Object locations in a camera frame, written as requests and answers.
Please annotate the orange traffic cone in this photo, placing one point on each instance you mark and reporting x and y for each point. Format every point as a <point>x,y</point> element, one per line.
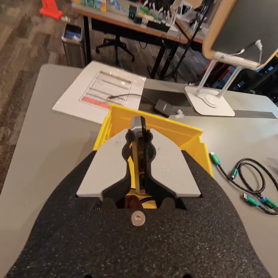
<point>48,8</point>

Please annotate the wood-rimmed dark panel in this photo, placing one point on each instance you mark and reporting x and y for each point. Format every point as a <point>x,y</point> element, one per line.
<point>239,21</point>

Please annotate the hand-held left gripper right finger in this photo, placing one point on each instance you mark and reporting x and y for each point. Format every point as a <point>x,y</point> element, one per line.
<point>171,169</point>

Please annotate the white plastic clip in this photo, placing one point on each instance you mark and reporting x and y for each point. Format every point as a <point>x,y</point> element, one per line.
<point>179,114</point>

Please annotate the black office chair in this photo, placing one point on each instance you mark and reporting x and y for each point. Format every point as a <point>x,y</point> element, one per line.
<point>117,46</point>

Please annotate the black digital timer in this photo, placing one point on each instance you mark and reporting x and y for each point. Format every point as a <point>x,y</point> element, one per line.
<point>132,12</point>

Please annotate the yellow plastic bin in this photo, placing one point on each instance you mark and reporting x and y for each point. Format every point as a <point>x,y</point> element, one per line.
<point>169,130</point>

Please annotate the black three-port switch box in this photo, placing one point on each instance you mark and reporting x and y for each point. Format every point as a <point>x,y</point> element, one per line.
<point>137,156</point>

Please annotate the colourful toy bricks pile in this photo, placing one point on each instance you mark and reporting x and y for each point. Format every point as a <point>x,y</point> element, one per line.
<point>95,4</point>

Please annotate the silver trash bin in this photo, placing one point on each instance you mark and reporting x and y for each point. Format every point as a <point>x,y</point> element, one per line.
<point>72,52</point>

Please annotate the laminated printed sheet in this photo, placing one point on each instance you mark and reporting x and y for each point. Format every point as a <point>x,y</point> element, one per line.
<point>108,86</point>

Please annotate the dark grey mat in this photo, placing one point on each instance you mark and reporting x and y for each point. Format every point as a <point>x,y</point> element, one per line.
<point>165,93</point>

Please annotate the white paper sheet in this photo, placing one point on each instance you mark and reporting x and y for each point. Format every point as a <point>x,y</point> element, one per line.
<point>71,102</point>

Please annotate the black tripod stand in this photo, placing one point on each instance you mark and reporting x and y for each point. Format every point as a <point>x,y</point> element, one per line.
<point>191,39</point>

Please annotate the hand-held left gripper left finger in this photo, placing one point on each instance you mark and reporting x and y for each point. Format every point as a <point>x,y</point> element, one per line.
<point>108,165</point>

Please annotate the wooden background desk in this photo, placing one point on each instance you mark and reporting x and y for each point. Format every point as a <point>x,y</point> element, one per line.
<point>121,19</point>

